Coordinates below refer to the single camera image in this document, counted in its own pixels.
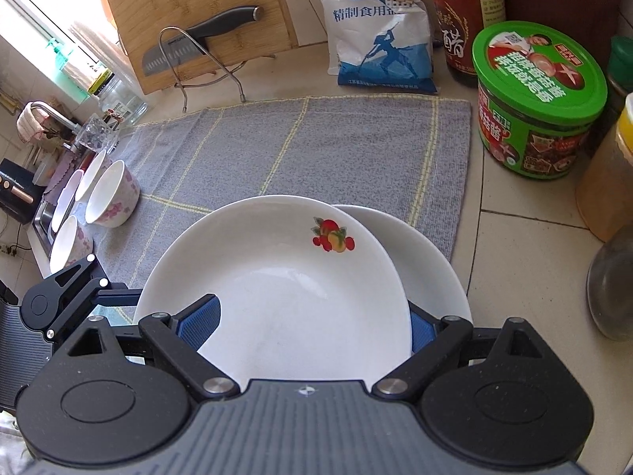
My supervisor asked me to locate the green dish soap bottle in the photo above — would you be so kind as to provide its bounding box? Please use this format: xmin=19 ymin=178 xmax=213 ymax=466
xmin=44 ymin=38 xmax=81 ymax=101

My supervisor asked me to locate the black-handled kitchen knife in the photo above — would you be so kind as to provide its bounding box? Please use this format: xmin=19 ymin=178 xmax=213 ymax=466
xmin=141 ymin=5 xmax=266 ymax=78

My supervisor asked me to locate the green-lidded sauce jar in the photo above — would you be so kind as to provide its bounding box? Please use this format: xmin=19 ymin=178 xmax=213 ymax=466
xmin=471 ymin=20 xmax=608 ymax=181

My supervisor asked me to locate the glass jar with yellow lid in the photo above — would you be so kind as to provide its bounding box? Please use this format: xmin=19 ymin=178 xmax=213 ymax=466
xmin=88 ymin=71 xmax=150 ymax=127

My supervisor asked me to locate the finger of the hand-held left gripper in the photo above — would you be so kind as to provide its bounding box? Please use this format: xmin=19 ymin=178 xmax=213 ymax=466
xmin=47 ymin=252 xmax=144 ymax=340

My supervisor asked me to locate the white plate with fruit print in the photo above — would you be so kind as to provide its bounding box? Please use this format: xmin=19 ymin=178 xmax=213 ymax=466
xmin=332 ymin=204 xmax=474 ymax=365
xmin=133 ymin=195 xmax=414 ymax=387

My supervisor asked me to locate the green-capped dark bottle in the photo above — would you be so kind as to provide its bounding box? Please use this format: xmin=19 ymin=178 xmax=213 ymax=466
xmin=586 ymin=36 xmax=633 ymax=159

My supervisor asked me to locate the metal wire rack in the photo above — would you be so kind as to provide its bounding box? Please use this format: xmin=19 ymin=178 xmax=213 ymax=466
xmin=157 ymin=26 xmax=248 ymax=112

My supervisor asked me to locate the steel sink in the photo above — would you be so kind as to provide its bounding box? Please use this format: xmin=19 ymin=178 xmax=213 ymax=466
xmin=32 ymin=187 xmax=66 ymax=259

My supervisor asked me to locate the metal faucet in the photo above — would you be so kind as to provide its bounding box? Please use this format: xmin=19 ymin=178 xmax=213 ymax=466
xmin=28 ymin=101 xmax=83 ymax=155

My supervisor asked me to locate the white blue salt bag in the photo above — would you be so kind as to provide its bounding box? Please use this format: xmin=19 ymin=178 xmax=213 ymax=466
xmin=312 ymin=0 xmax=440 ymax=95

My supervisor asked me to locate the blue grey checked towel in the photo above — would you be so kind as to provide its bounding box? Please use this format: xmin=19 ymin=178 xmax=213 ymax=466
xmin=91 ymin=95 xmax=474 ymax=328

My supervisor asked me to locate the grey glass bottle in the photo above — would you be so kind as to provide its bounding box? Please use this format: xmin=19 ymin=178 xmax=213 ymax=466
xmin=586 ymin=234 xmax=633 ymax=342

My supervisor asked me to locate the white bowl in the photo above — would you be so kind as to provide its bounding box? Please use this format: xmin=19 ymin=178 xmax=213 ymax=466
xmin=84 ymin=159 xmax=141 ymax=229
xmin=74 ymin=150 xmax=112 ymax=203
xmin=49 ymin=215 xmax=95 ymax=274

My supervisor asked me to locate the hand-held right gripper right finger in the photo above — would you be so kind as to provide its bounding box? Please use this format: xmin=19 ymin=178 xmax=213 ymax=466
xmin=371 ymin=307 xmax=543 ymax=399

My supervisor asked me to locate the clear glass cup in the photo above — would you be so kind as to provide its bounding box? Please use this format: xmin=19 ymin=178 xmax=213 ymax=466
xmin=74 ymin=113 xmax=120 ymax=154

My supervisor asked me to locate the tall plastic wrap roll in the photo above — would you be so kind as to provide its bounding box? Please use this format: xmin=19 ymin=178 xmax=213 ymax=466
xmin=69 ymin=19 xmax=135 ymax=91

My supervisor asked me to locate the pink scalloped cloth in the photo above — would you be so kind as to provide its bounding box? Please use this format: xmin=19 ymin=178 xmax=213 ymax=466
xmin=44 ymin=152 xmax=81 ymax=195

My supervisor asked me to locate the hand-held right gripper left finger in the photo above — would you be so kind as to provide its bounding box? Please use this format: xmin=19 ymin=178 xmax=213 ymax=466
xmin=66 ymin=294 xmax=238 ymax=399

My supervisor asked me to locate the dark vinegar bottle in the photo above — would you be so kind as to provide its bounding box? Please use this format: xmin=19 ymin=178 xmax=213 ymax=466
xmin=423 ymin=0 xmax=508 ymax=89

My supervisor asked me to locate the yellow-lidded spice jar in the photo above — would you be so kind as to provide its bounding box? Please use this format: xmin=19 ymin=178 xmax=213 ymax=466
xmin=576 ymin=91 xmax=633 ymax=243

